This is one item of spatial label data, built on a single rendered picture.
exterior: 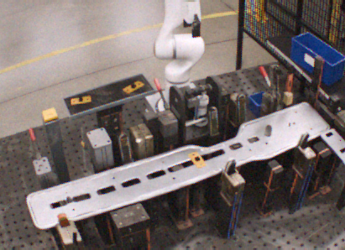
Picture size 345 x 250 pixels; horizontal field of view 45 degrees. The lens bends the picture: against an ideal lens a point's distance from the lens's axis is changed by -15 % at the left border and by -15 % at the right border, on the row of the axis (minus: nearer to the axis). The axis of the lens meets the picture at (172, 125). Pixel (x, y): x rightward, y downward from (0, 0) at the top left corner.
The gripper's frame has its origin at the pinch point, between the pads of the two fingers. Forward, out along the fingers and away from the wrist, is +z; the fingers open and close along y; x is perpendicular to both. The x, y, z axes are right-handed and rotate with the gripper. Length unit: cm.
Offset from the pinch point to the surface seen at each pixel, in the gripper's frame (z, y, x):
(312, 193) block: 73, 38, 47
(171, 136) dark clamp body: 42.6, 7.9, -12.2
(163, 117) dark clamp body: 35.6, 3.5, -13.9
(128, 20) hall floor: 141, -288, 32
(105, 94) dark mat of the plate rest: 26.5, -7.6, -34.2
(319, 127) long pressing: 46, 23, 54
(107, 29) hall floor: 140, -276, 7
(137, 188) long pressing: 43, 30, -33
